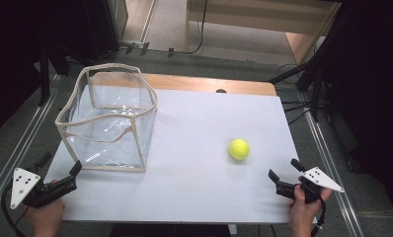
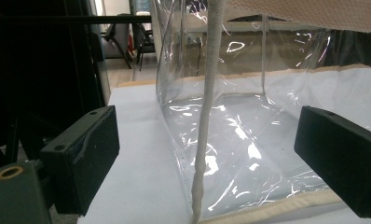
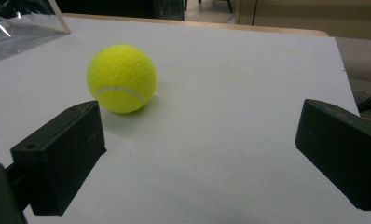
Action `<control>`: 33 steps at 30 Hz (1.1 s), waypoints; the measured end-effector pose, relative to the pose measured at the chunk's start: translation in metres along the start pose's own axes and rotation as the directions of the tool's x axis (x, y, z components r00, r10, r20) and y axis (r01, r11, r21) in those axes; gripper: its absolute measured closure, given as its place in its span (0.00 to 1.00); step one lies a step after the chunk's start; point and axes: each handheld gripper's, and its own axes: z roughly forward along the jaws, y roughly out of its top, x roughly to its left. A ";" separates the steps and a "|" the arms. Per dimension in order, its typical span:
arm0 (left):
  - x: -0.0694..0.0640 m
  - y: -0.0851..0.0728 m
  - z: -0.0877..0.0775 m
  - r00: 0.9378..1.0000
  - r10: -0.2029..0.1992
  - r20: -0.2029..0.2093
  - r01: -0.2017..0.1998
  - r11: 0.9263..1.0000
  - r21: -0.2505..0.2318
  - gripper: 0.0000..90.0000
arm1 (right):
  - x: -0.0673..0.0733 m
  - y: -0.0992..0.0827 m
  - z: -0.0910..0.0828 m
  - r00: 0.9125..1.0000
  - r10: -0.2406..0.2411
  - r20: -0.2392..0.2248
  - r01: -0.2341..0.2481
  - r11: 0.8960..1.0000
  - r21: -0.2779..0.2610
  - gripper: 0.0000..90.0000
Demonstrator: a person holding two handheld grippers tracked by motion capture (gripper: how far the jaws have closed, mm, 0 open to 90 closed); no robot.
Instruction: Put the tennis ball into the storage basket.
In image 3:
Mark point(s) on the yellow tennis ball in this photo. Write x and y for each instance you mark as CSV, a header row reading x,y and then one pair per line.
x,y
121,77

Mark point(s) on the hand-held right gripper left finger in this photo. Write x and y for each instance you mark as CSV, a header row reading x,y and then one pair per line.
x,y
59,158

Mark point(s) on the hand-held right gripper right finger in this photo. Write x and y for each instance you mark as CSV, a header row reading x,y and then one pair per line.
x,y
342,155

